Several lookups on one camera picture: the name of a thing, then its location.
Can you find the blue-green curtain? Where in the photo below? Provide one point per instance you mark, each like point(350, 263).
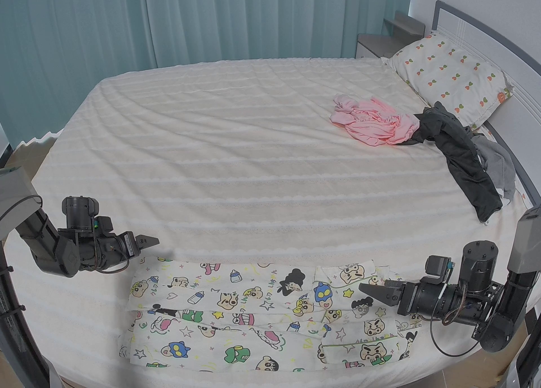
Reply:
point(211, 5)

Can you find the grey bedside table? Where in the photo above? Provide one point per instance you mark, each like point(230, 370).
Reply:
point(378, 43)

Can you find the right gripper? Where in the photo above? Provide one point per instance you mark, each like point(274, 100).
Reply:
point(422, 299)

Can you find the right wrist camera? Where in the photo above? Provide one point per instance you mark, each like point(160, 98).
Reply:
point(437, 267)

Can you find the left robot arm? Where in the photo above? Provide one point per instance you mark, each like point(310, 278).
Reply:
point(59, 255)

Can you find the bed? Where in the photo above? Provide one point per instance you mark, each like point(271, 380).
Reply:
point(211, 166)

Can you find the white printed pyjama top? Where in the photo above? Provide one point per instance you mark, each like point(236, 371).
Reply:
point(262, 318)

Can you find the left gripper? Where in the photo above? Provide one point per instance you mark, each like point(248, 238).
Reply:
point(116, 249)

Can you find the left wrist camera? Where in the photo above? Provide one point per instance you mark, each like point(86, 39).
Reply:
point(102, 224)

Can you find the pink garment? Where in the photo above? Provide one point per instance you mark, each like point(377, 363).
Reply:
point(372, 126)

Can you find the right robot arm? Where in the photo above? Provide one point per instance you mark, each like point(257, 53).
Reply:
point(490, 327)

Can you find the black garment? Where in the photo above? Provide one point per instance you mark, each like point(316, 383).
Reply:
point(465, 158)

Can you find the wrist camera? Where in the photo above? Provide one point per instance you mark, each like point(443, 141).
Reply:
point(437, 267)
point(102, 224)

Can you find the grey garment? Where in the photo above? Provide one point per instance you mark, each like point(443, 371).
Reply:
point(501, 166)

